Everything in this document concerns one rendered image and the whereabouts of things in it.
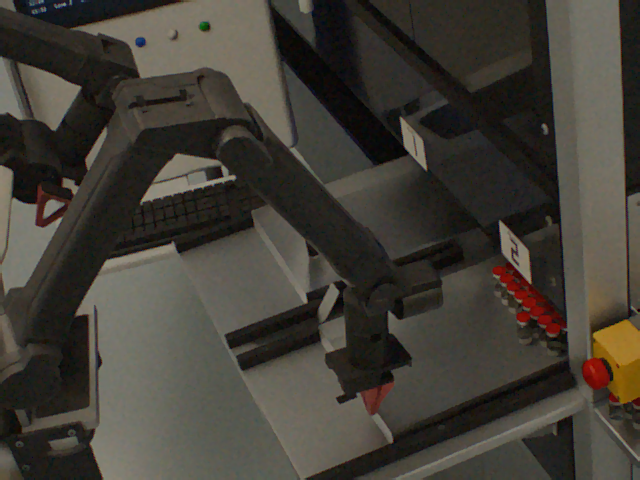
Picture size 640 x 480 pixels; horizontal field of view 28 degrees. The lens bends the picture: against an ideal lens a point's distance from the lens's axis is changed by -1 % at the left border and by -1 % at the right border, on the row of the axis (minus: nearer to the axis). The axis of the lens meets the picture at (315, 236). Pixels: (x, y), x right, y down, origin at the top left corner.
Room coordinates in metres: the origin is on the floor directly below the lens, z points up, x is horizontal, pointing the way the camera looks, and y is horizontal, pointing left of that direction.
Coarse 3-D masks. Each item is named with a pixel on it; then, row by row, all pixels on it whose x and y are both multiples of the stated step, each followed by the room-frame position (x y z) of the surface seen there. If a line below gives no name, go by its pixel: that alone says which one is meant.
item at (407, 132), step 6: (402, 120) 1.77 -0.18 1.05; (402, 126) 1.77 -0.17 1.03; (408, 126) 1.75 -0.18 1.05; (402, 132) 1.78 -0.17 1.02; (408, 132) 1.75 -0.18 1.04; (414, 132) 1.73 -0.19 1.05; (408, 138) 1.75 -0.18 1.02; (420, 138) 1.70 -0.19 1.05; (408, 144) 1.76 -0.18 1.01; (414, 144) 1.73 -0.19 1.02; (420, 144) 1.71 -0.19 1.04; (408, 150) 1.76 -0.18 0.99; (414, 150) 1.74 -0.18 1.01; (420, 150) 1.71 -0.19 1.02; (414, 156) 1.74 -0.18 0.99; (420, 156) 1.71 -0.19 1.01; (420, 162) 1.72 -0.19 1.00; (426, 168) 1.70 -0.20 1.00
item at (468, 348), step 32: (448, 288) 1.52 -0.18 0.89; (480, 288) 1.51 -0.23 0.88; (416, 320) 1.47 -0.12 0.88; (448, 320) 1.45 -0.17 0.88; (480, 320) 1.44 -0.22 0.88; (512, 320) 1.42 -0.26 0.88; (416, 352) 1.40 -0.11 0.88; (448, 352) 1.38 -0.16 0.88; (480, 352) 1.37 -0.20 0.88; (512, 352) 1.36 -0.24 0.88; (544, 352) 1.34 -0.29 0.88; (416, 384) 1.33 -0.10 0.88; (448, 384) 1.32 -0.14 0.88; (480, 384) 1.30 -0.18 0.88; (512, 384) 1.26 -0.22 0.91; (384, 416) 1.28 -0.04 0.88; (416, 416) 1.27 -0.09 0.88; (448, 416) 1.24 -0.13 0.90
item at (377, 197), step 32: (416, 160) 1.87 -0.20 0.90; (352, 192) 1.84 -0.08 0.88; (384, 192) 1.82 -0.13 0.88; (416, 192) 1.80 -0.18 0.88; (256, 224) 1.78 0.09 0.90; (288, 224) 1.78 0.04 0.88; (384, 224) 1.73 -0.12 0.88; (416, 224) 1.71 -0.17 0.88; (448, 224) 1.69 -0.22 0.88; (288, 256) 1.69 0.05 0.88; (320, 256) 1.68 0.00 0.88; (416, 256) 1.59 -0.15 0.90; (320, 288) 1.55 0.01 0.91
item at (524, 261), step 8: (504, 232) 1.44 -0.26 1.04; (504, 240) 1.44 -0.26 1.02; (504, 248) 1.44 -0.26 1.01; (520, 248) 1.39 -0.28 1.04; (520, 256) 1.39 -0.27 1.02; (528, 256) 1.37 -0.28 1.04; (520, 264) 1.39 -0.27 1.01; (528, 264) 1.37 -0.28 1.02; (520, 272) 1.40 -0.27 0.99; (528, 272) 1.37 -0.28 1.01; (528, 280) 1.37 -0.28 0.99
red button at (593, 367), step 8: (592, 360) 1.17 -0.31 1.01; (600, 360) 1.16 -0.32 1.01; (584, 368) 1.16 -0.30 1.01; (592, 368) 1.15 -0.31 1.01; (600, 368) 1.15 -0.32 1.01; (584, 376) 1.16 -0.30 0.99; (592, 376) 1.15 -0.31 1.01; (600, 376) 1.14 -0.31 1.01; (592, 384) 1.15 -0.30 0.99; (600, 384) 1.14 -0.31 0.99
